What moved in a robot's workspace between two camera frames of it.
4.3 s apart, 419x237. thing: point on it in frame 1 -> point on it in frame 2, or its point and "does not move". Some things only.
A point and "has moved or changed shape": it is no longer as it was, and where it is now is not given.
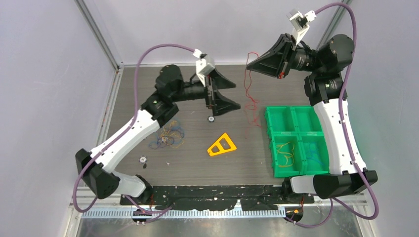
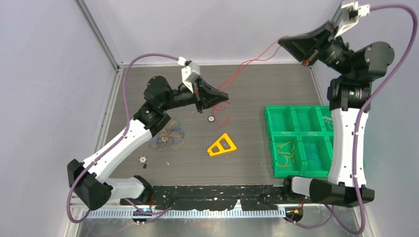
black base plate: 215,197 does not move
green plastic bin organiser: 298,146 does not move
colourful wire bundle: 172,136 does not move
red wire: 251,103 has moved or changed shape
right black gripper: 270,63 -> 310,45
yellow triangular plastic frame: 218,143 does not move
